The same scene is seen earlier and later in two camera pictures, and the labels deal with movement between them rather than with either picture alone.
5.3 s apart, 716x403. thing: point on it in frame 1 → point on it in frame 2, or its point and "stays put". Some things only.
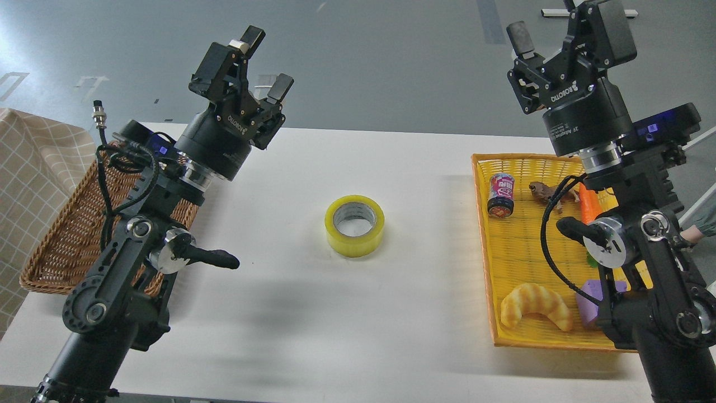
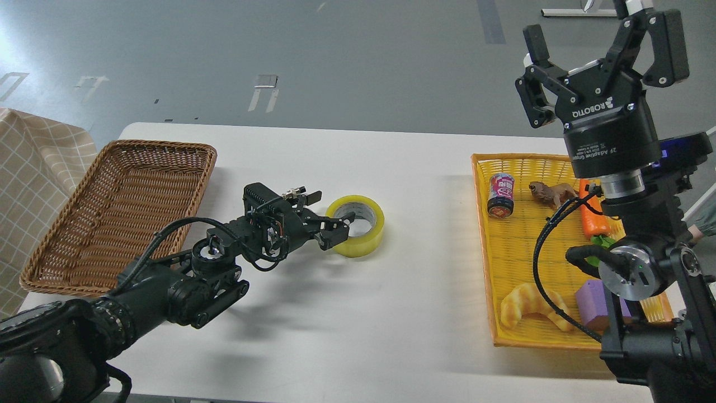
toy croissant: x=528 y=298 stays put
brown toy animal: x=544 y=193 stays put
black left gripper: x=219 y=140 → x=276 y=226
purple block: x=588 y=309 stays put
